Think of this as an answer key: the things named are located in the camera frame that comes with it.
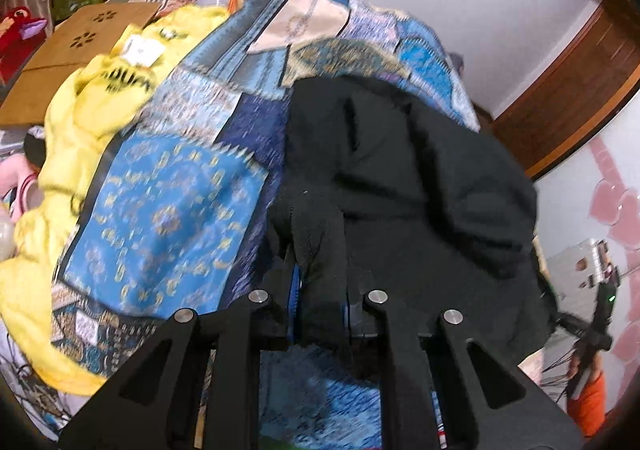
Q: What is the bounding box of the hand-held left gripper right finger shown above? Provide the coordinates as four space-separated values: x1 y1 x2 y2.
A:
342 288 584 450

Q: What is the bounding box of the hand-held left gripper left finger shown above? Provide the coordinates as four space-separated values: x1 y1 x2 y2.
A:
57 249 302 450

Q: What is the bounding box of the black hooded zip jacket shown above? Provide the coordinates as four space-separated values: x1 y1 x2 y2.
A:
267 74 559 377

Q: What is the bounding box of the silver box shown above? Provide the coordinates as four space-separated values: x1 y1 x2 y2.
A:
544 237 609 292

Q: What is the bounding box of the white heart-print sliding door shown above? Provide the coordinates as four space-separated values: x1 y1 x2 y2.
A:
531 95 640 383

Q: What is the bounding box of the blue patchwork blanket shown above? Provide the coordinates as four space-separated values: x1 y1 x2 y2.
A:
50 0 484 450

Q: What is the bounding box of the wooden wardrobe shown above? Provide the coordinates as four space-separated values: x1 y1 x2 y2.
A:
524 80 640 181

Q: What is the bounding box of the dark wooden door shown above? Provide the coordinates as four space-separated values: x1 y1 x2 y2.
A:
492 0 640 141

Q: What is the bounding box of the yellow fleece garment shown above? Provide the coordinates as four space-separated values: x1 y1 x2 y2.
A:
0 5 236 397

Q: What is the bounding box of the pink plush toy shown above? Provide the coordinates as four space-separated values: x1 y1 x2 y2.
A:
0 152 42 222

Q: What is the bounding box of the white paper tag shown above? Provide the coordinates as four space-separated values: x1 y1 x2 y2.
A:
117 32 166 66

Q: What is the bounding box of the wooden folding lap table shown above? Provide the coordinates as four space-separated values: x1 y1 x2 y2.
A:
0 3 161 126

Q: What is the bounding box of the red plush toy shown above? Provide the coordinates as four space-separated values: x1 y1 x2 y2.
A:
0 5 52 76

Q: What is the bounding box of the black cable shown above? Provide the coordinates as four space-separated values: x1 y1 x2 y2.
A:
541 344 577 398

